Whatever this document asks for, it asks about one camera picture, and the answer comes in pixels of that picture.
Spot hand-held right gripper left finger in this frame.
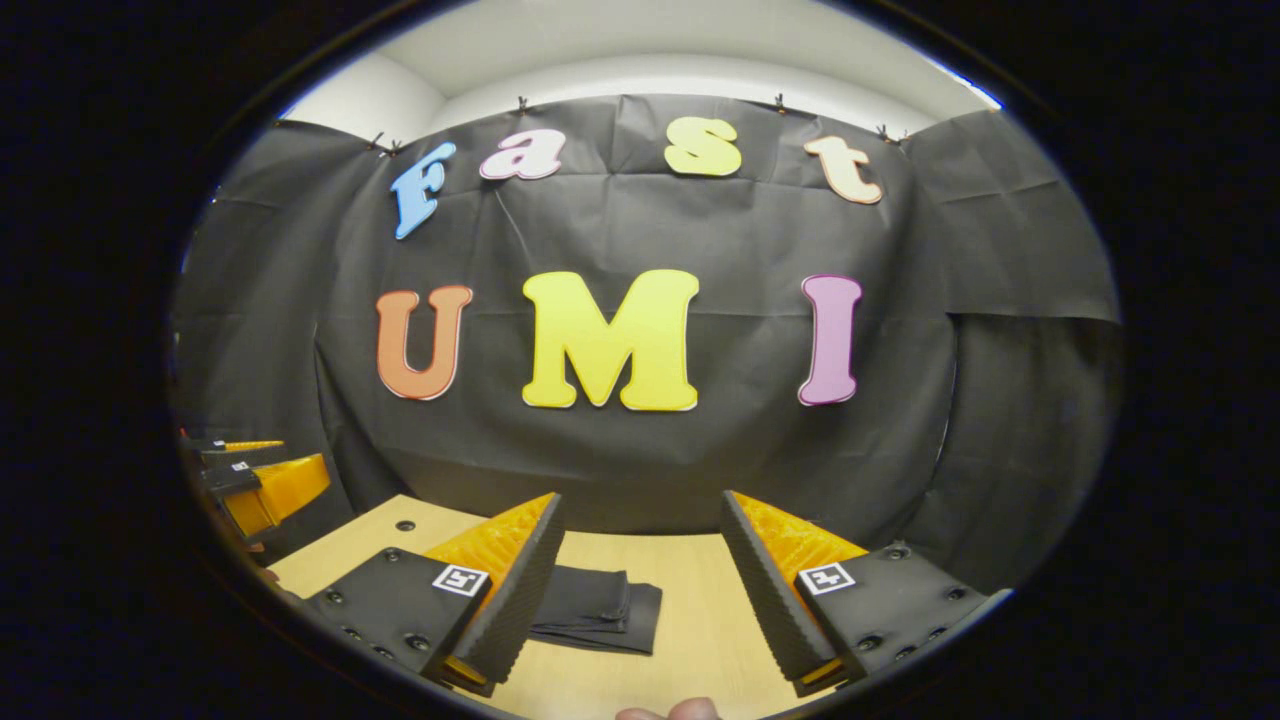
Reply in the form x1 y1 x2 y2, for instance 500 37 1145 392
303 491 566 698

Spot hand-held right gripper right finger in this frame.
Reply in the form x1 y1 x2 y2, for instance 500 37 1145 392
722 489 991 698

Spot black jeans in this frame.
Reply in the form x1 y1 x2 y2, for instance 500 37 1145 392
528 565 664 657

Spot black backdrop cloth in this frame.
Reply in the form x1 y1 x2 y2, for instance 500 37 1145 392
170 93 1126 601

